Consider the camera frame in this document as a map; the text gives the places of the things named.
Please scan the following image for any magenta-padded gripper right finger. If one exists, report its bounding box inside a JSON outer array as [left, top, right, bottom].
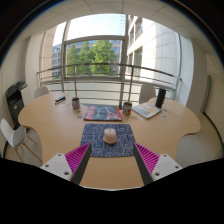
[[132, 142, 184, 186]]

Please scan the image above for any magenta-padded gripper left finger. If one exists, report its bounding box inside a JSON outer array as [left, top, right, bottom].
[[40, 142, 93, 186]]

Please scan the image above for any pale pink computer mouse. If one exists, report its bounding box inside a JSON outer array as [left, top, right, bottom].
[[102, 127, 118, 145]]

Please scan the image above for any dark blue patterned mouse pad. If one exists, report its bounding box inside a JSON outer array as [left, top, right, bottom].
[[79, 123, 136, 158]]

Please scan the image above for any white chair with wooden legs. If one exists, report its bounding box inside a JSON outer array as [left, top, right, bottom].
[[0, 118, 43, 163]]

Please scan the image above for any illustrated white book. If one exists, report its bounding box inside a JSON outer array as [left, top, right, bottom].
[[131, 101, 163, 120]]

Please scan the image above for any printed cup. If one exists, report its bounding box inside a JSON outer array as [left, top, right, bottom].
[[71, 97, 81, 111], [122, 101, 133, 116]]

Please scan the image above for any red and blue magazine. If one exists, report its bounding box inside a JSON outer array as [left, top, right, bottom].
[[83, 105, 124, 123]]

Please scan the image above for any black cylindrical speaker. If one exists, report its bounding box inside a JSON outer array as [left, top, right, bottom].
[[154, 88, 167, 109]]

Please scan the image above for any black and white printer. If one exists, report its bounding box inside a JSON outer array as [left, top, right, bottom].
[[5, 81, 29, 130]]

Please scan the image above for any metal railing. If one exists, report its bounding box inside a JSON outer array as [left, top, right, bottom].
[[36, 62, 183, 108]]

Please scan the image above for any green tree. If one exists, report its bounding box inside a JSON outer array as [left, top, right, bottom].
[[66, 39, 118, 76]]

